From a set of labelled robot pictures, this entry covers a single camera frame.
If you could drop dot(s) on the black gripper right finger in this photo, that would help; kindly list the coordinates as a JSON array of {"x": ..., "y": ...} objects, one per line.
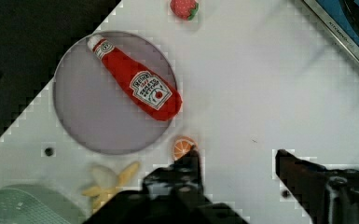
[{"x": 329, "y": 196}]

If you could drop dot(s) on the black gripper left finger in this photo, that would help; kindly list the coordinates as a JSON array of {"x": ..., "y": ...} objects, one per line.
[{"x": 179, "y": 183}]

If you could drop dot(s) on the orange slice toy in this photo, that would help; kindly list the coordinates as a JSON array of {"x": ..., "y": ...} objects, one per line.
[{"x": 182, "y": 145}]

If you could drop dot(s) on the plush peeled banana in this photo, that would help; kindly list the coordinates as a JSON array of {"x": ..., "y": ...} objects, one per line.
[{"x": 108, "y": 183}]

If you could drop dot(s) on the red plush ketchup bottle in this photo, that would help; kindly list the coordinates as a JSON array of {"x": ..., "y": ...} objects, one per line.
[{"x": 149, "y": 91}]

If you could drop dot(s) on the grey round plate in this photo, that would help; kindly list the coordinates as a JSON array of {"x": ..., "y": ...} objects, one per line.
[{"x": 95, "y": 111}]

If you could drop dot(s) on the red plush strawberry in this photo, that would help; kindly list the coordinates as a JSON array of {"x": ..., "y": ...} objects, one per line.
[{"x": 184, "y": 9}]

